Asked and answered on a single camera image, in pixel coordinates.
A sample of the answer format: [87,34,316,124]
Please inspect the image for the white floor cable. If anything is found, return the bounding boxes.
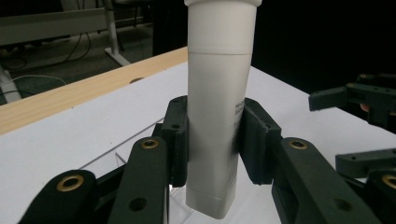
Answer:
[11,74,68,87]

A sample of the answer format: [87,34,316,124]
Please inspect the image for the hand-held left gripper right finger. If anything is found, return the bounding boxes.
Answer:
[237,97,383,224]

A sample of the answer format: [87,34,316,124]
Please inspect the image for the clear acrylic organizer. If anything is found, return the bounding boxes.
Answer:
[78,117,226,224]

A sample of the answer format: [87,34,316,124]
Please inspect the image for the white tube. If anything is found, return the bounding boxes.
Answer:
[183,0,262,220]

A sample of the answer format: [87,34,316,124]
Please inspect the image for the bundle of black floor cables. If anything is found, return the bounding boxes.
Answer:
[0,30,92,73]

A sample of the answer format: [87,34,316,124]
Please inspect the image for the dark curtain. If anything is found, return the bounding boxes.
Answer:
[151,0,396,96]

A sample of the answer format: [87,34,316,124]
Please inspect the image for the white desk with metal legs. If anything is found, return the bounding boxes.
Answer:
[0,0,133,105]

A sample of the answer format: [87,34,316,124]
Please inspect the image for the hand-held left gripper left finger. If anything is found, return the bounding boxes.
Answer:
[106,95,190,224]

